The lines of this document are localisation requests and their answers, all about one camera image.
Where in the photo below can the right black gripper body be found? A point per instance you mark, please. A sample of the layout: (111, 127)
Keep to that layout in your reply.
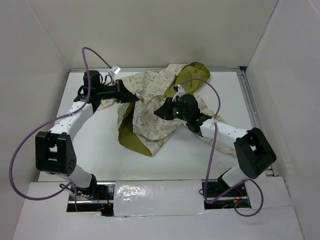
(178, 112)

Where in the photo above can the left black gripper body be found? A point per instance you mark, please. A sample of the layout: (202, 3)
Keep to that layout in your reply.
(108, 92)

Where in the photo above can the cream printed hooded jacket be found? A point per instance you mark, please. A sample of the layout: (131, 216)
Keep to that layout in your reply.
(141, 131)

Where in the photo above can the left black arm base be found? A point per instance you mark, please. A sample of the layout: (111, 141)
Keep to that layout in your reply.
(101, 201)

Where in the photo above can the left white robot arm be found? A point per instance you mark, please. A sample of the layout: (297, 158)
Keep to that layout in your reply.
(54, 150)

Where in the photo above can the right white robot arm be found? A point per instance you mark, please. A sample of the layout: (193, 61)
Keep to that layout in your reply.
(253, 151)

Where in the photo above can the white foil tape panel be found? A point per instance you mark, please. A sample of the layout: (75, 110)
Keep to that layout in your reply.
(158, 198)

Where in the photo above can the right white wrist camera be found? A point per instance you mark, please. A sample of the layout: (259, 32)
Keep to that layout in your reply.
(179, 91)

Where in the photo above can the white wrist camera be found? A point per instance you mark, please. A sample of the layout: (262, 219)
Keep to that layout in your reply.
(179, 91)
(114, 70)

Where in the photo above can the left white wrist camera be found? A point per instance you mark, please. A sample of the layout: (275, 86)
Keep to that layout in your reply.
(114, 70)

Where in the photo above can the aluminium frame rail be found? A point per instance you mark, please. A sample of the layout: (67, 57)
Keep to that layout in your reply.
(243, 83)

